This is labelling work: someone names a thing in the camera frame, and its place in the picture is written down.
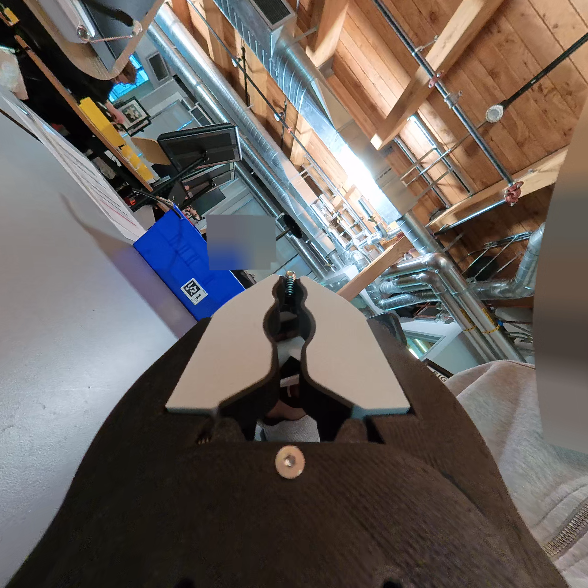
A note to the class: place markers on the silver pipe bundle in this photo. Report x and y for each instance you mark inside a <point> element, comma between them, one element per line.
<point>436,275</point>

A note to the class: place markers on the row of small yellow bins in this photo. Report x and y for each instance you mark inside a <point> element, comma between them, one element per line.
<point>138,160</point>

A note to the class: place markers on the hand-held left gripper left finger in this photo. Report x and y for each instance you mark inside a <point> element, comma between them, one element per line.
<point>229,358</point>

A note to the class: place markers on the wooden backing board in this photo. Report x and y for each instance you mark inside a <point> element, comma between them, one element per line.
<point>115,69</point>

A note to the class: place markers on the black round lamp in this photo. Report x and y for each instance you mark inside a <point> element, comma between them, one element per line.
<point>289,227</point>

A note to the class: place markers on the blue tagged plastic bin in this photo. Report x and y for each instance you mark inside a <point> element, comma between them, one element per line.
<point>183,262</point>

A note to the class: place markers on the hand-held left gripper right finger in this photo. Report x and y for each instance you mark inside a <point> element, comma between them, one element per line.
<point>358,363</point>

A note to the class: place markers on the black knob thumbscrew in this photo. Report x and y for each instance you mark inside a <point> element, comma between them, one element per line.
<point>290,281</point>

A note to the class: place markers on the cardboard box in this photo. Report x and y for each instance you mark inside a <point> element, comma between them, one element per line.
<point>149,151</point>

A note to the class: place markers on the black monitor on stand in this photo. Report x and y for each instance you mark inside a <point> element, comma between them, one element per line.
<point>197,144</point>

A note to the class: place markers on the large framed marker poster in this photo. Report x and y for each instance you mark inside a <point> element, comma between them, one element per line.
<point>438,373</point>

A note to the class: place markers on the small framed marker poster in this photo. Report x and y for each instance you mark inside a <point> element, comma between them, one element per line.
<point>133,115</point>

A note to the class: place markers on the large yellow plastic bin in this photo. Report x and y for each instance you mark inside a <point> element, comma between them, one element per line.
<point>99,121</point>

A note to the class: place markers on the person's right hand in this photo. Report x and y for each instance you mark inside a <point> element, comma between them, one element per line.
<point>285,410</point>

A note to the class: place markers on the person's right forearm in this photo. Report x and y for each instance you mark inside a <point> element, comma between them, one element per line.
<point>287,432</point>

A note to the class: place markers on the wooden support post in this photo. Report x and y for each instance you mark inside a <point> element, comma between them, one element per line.
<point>376,266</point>

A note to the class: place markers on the silver ventilation duct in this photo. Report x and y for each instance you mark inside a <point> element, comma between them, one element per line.
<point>257,138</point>

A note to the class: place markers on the printed paper sheet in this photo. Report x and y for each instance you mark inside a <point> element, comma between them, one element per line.
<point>92,186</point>

